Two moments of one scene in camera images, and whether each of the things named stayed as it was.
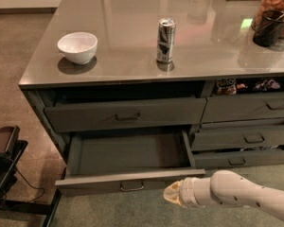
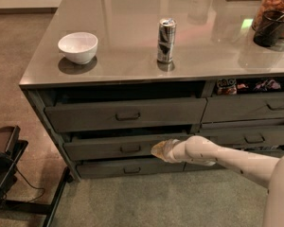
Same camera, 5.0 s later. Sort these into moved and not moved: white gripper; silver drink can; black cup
Moved: white gripper
Not moved: black cup; silver drink can
